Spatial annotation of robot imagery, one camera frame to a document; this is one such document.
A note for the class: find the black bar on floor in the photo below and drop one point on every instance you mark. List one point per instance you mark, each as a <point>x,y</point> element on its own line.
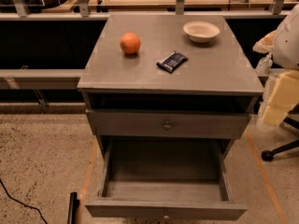
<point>73,206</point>

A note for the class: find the closed grey top drawer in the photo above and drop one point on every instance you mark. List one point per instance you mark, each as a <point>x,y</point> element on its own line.
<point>167,124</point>

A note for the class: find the white paper bowl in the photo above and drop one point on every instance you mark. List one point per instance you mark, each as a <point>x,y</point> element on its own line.
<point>200,31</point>

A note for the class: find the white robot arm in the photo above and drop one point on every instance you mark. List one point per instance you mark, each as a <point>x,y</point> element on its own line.
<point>286,41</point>

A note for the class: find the open grey middle drawer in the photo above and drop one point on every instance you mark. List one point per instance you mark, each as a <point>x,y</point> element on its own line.
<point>184,179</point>

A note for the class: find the dark blue rxbar wrapper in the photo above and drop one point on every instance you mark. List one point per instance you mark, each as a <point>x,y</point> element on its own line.
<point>172,62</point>

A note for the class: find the grey wooden drawer cabinet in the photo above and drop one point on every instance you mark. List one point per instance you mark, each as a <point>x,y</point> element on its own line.
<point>169,76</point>

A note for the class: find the black office chair base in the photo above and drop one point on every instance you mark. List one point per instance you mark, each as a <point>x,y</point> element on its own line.
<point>282,142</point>

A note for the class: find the orange fruit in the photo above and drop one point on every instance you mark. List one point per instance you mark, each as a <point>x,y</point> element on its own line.
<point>130,43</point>

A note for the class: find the clear hand sanitizer bottle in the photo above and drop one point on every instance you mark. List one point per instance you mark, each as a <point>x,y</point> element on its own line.
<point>264,65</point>

